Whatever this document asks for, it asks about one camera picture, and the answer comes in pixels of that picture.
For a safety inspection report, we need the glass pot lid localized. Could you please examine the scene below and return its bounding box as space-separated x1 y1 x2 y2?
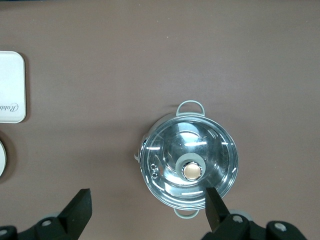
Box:
140 116 239 210

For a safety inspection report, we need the cream round plate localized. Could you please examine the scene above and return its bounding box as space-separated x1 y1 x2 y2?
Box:
0 139 8 179

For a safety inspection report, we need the brown table mat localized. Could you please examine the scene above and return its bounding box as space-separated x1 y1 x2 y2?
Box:
0 4 320 240

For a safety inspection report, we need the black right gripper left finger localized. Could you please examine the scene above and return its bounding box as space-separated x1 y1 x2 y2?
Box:
0 188 93 240

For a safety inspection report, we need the cream rectangular rabbit tray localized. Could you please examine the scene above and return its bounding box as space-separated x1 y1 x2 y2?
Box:
0 50 27 125

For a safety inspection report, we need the steel electric cooking pot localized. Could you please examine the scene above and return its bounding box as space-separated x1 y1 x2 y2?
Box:
134 99 239 219

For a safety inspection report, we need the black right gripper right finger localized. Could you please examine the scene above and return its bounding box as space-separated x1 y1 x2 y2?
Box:
203 186 308 240

